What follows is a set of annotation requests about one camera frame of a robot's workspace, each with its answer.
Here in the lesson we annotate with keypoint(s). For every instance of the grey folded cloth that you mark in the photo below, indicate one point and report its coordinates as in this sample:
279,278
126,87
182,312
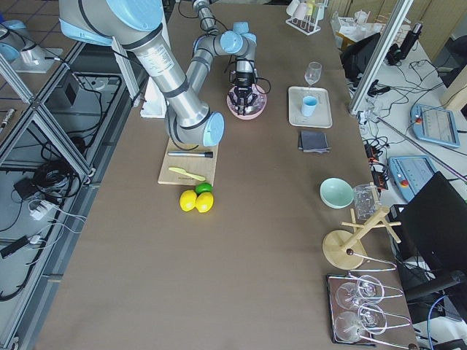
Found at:
313,142

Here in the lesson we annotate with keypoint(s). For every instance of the yellow plastic knife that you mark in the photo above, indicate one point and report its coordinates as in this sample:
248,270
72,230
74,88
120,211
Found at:
188,174

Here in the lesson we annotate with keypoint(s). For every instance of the hanging wine glass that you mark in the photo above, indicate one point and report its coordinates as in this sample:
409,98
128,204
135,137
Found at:
354,326
352,294

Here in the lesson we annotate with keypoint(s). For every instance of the steel muddler with black tip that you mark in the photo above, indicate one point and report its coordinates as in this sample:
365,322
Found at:
187,154

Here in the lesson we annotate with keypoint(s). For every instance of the whole yellow lemon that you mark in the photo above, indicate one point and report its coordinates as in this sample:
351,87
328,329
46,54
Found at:
204,202
187,200

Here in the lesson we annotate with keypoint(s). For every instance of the clear wine glass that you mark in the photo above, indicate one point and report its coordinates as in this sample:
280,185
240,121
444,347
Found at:
313,73

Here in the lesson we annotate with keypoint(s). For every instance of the green lime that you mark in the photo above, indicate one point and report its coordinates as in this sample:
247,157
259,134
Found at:
204,187

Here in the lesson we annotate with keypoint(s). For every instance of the cream rabbit tray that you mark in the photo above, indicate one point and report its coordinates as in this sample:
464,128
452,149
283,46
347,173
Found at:
321,116

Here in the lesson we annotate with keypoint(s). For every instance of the clear glass mug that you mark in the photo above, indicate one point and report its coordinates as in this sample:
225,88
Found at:
365,200

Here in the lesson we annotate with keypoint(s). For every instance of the pink bowl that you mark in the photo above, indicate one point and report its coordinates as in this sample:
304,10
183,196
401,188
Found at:
238,111

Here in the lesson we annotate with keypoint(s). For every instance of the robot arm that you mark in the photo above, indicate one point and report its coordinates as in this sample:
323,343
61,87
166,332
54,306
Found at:
208,23
138,27

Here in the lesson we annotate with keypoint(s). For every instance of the black framed tray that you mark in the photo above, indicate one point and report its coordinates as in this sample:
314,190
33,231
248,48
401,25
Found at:
333,283

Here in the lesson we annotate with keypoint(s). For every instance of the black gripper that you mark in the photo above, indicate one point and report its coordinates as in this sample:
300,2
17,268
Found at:
243,79

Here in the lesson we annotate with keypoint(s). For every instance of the aluminium frame post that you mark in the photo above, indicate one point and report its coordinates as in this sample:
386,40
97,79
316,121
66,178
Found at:
388,35

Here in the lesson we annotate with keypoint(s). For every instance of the wooden mug tree stand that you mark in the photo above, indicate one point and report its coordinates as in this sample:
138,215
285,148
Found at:
344,249

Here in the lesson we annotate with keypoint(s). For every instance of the wire glass holder rack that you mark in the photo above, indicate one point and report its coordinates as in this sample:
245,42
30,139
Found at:
393,320

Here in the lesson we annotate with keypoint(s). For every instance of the black monitor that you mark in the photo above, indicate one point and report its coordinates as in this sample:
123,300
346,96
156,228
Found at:
435,221

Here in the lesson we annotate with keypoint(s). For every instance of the light blue cup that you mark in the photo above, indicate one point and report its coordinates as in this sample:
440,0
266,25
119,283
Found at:
308,106

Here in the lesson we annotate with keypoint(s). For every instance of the white wire rack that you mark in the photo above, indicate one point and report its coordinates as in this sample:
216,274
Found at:
306,15

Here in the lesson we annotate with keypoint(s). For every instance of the bamboo cutting board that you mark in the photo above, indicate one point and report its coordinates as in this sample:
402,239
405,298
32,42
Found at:
197,165

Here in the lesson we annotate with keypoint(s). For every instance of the stainless steel ice scoop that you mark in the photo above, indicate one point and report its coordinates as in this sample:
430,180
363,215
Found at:
256,106

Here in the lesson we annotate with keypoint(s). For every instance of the pile of clear ice cubes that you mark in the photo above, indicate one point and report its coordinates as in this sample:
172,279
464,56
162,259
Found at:
242,96

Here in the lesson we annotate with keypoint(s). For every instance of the blue teach pendant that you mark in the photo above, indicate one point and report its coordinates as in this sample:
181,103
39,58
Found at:
410,173
435,125

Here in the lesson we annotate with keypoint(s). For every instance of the green ceramic bowl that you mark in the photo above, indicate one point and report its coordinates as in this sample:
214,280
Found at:
336,193

